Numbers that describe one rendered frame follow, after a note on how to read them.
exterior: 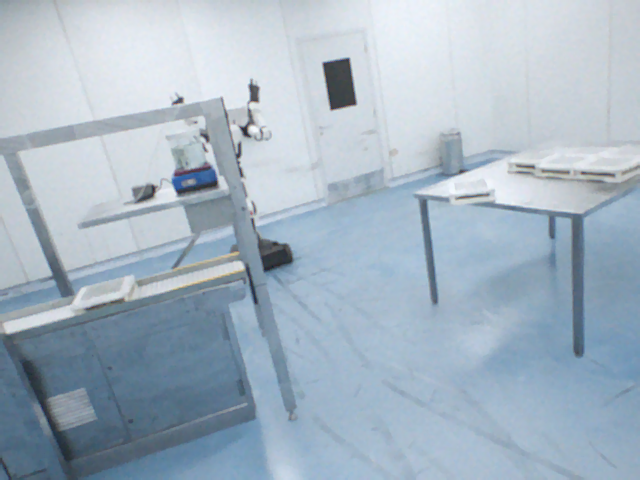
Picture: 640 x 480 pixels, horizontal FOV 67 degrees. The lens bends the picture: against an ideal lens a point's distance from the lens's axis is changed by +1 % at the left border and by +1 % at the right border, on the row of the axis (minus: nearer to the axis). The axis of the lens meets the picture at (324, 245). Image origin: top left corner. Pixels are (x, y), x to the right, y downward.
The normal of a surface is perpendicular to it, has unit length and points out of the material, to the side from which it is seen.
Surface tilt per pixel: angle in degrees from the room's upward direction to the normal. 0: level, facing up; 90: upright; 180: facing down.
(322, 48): 90
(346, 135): 90
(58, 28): 90
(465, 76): 90
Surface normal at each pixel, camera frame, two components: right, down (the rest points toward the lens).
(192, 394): 0.26, 0.27
